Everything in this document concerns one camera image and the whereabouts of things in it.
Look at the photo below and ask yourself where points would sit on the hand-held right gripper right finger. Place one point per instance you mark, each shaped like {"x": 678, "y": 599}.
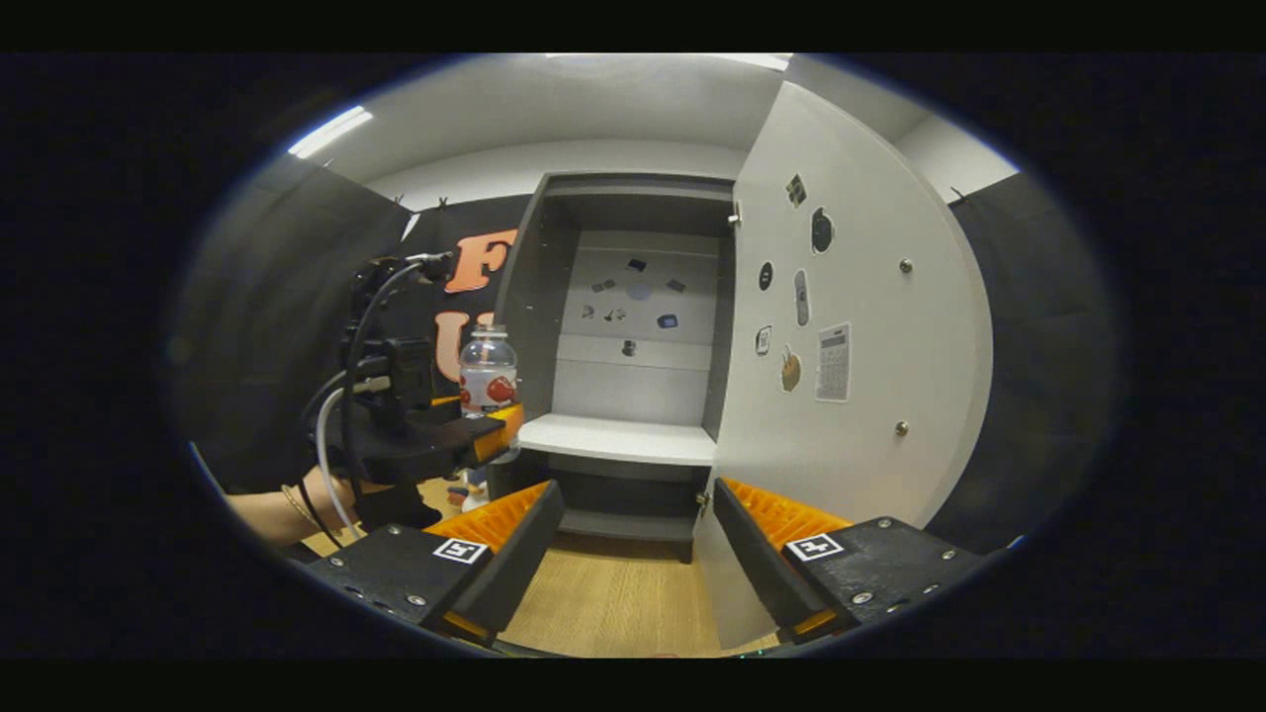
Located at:
{"x": 757, "y": 564}

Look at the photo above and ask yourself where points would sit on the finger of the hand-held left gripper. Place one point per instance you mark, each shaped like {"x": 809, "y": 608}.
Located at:
{"x": 445, "y": 401}
{"x": 435, "y": 450}

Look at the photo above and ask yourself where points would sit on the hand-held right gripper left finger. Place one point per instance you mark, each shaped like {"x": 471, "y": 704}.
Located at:
{"x": 514, "y": 569}

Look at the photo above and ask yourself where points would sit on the clear red-label bottle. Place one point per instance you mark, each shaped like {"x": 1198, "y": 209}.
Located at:
{"x": 487, "y": 371}

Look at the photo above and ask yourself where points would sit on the dark grey cabinet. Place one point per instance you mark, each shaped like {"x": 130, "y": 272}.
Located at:
{"x": 524, "y": 297}

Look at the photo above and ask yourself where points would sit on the light grey cabinet door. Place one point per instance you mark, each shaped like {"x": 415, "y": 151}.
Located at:
{"x": 890, "y": 346}

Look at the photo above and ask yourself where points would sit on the white cabinet shelf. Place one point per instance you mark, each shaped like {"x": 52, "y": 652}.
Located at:
{"x": 613, "y": 438}

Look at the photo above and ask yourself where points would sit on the small white toy figure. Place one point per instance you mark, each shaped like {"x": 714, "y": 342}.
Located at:
{"x": 475, "y": 497}

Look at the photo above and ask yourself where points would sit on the black wrist band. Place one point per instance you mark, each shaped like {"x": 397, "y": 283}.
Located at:
{"x": 313, "y": 504}

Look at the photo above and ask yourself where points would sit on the black backdrop cloth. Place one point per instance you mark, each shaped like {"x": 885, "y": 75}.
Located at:
{"x": 267, "y": 316}

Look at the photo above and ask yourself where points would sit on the ceiling light panel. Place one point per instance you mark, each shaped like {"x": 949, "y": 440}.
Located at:
{"x": 762, "y": 61}
{"x": 331, "y": 131}

